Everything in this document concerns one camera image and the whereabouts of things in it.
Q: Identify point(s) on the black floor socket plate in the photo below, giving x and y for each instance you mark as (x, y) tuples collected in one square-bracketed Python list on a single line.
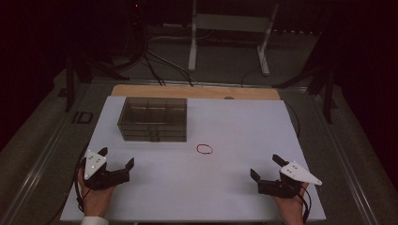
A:
[(83, 117)]

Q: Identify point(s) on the dark transparent drawer box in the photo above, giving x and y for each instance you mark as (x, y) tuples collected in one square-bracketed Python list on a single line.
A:
[(153, 120)]

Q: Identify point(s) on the wooden table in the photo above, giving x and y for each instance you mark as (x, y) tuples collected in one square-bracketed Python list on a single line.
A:
[(194, 92)]

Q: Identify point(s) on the black floor stand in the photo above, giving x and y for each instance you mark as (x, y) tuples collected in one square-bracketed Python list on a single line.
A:
[(69, 87), (328, 97)]

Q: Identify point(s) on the white metal stand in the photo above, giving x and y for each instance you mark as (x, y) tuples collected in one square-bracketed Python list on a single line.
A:
[(230, 23)]

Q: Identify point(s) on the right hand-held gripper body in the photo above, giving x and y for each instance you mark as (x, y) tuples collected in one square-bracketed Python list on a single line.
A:
[(281, 187)]

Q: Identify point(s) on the person's left hand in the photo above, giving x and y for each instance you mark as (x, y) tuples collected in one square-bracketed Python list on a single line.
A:
[(95, 201)]

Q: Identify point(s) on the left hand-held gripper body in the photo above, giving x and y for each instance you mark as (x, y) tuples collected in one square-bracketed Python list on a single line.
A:
[(103, 179)]

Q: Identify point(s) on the person's right hand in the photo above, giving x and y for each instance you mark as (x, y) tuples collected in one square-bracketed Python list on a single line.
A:
[(291, 209)]

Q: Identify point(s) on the red rubber band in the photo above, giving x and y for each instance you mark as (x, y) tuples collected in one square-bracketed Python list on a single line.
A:
[(197, 149)]

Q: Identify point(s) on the grey round table grommet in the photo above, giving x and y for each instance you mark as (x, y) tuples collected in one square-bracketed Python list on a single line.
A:
[(229, 97)]

